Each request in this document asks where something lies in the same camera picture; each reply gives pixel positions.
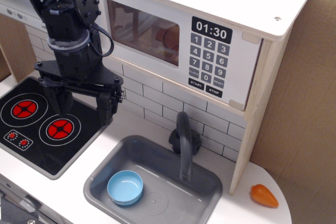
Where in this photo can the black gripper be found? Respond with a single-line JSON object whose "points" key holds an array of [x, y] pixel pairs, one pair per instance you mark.
{"points": [[79, 68]]}

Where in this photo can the white toy microwave door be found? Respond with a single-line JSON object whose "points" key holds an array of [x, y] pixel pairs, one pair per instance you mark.
{"points": [[191, 49]]}

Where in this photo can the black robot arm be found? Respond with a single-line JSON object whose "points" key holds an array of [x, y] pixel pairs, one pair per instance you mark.
{"points": [[74, 37]]}

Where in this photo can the wooden toy microwave cabinet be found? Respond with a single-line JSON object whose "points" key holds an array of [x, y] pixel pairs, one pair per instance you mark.
{"points": [[225, 130]]}

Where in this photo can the black toy stovetop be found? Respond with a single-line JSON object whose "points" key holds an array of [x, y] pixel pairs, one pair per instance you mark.
{"points": [[32, 132]]}

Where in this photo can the light blue bowl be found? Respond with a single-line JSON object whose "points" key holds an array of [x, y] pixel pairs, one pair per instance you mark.
{"points": [[125, 187]]}

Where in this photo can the orange translucent pot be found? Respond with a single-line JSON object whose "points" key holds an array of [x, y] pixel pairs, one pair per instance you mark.
{"points": [[169, 39]]}

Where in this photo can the dark grey toy faucet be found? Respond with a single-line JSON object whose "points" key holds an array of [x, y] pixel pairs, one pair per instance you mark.
{"points": [[185, 143]]}

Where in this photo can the grey range hood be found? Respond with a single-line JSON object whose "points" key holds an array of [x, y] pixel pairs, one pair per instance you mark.
{"points": [[23, 11]]}

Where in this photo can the grey toy sink basin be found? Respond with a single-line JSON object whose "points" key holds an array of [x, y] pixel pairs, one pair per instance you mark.
{"points": [[165, 198]]}

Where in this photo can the orange toy carrot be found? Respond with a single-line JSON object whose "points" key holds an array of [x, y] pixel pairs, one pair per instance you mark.
{"points": [[262, 195]]}

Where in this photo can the brown cardboard panel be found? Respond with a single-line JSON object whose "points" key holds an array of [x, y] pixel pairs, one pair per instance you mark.
{"points": [[296, 141]]}

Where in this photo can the grey oven front handle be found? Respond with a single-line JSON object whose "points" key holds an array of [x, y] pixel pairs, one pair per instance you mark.
{"points": [[17, 206]]}

